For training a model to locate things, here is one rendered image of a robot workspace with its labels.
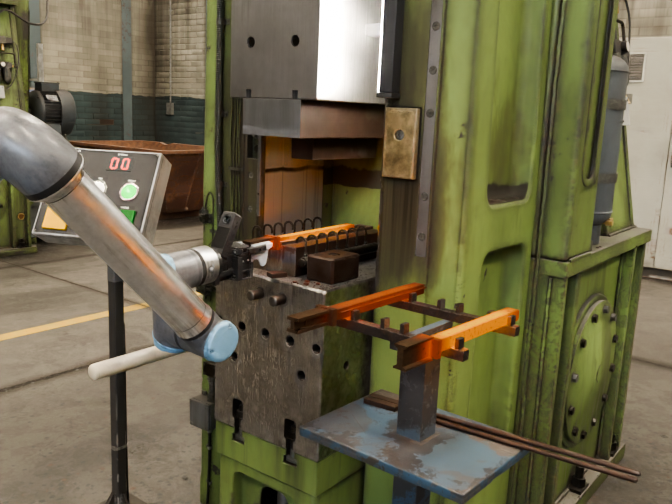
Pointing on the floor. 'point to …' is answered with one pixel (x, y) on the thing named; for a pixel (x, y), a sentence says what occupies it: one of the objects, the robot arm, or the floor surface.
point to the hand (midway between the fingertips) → (266, 241)
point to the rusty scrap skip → (180, 182)
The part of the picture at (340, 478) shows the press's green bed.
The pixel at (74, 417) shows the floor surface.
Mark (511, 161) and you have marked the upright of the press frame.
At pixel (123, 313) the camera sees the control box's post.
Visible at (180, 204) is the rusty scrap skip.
